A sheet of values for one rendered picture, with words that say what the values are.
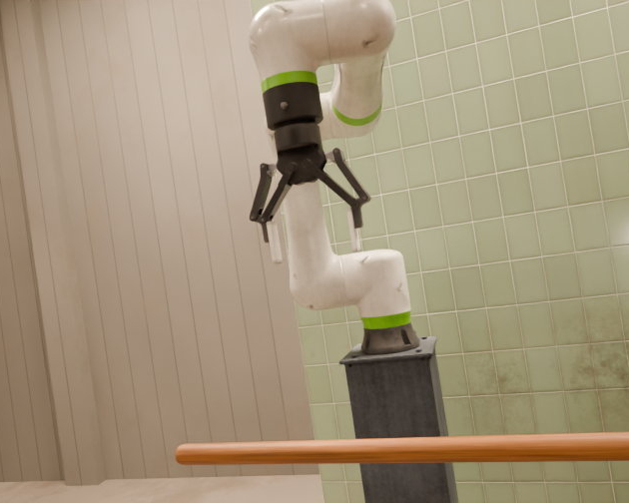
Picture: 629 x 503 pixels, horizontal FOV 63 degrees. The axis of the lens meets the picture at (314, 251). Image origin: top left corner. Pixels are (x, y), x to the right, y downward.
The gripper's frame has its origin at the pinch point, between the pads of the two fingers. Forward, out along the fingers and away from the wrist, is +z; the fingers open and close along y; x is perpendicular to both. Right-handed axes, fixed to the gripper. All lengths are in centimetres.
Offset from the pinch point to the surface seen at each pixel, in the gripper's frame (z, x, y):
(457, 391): 58, -104, -13
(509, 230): 5, -105, -38
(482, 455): 26.7, 17.9, -21.7
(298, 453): 26.4, 16.2, 2.1
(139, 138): -99, -259, 197
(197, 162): -72, -258, 152
